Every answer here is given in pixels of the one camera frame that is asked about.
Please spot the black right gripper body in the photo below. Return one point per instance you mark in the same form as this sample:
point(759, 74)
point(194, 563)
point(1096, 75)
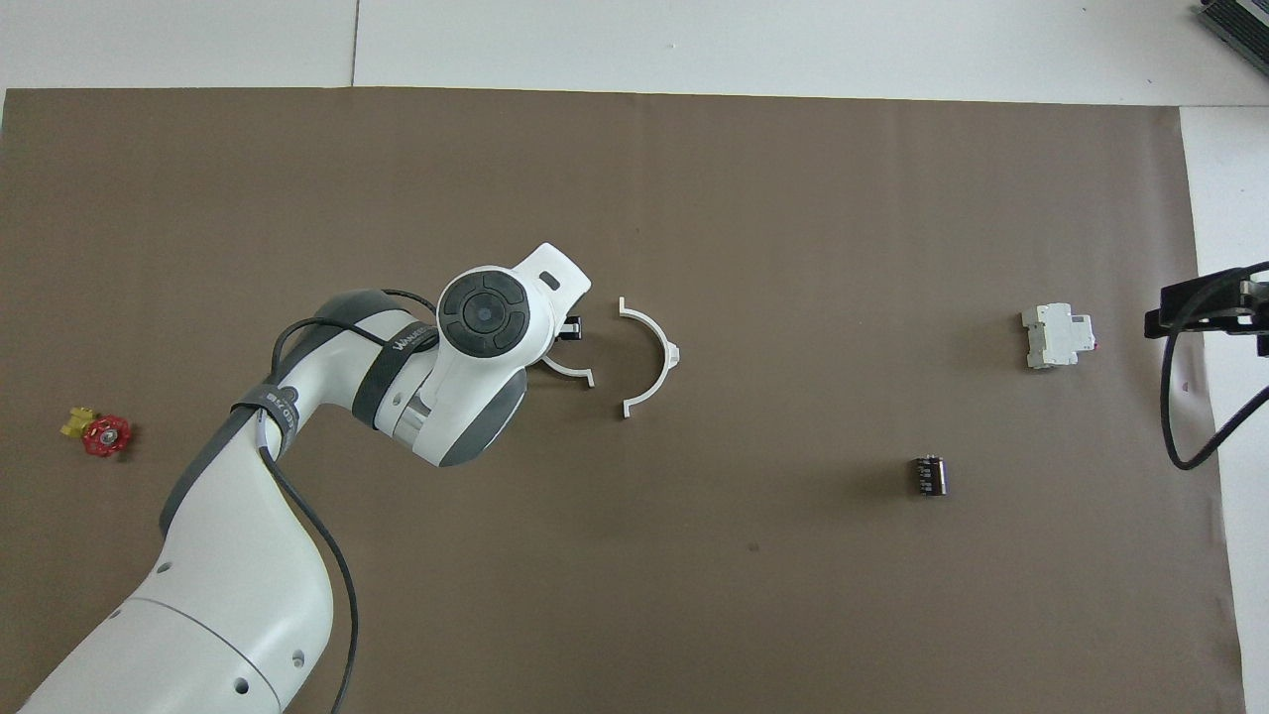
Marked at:
point(1257, 317)

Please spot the red-wheeled brass valve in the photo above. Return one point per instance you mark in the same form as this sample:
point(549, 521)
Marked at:
point(106, 436)

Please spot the white circuit breaker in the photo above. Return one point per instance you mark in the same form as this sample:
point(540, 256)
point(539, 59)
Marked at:
point(1056, 337)

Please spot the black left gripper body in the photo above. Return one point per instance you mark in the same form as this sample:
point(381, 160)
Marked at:
point(571, 329)

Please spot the black ribbed device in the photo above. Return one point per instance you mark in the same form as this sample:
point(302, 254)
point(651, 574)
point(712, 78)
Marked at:
point(1239, 25)

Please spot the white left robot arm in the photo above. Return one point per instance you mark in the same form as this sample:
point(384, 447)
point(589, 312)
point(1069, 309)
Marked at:
point(238, 555)

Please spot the brown paper table mat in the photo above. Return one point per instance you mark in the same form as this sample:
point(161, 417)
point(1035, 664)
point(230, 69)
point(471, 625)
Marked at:
point(694, 575)

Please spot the small black cylinder capacitor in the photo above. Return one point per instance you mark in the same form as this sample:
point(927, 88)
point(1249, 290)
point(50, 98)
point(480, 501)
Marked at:
point(929, 476)

